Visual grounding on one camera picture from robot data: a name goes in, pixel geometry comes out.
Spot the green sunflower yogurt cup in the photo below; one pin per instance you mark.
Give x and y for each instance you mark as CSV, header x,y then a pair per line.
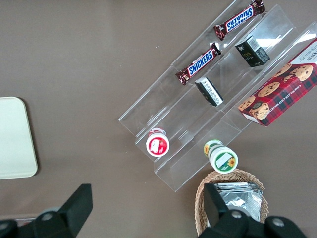
x,y
223,160

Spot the red strawberry yogurt cup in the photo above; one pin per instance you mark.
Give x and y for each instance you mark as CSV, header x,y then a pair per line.
x,y
157,146

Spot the small black carton box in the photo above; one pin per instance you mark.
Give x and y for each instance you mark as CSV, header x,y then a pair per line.
x,y
209,91
250,53

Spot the clear acrylic stepped shelf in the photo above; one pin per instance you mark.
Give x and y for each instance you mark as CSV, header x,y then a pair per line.
x,y
173,111

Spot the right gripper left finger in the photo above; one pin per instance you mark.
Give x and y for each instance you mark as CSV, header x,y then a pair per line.
x,y
74,210

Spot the light wicker basket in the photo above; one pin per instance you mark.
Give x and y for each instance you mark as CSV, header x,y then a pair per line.
x,y
199,203

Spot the silver foil packet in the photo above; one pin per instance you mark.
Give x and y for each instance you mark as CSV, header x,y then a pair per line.
x,y
240,198

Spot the beige plastic serving tray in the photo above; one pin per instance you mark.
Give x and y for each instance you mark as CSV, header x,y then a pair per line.
x,y
15,138

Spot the red tartan cookie box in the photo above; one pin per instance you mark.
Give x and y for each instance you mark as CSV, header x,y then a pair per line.
x,y
280,94

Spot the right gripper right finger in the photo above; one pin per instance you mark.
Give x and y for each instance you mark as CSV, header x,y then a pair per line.
x,y
218,210

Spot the Snickers chocolate bar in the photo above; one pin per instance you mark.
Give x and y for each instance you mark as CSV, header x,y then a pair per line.
x,y
200,63
239,21

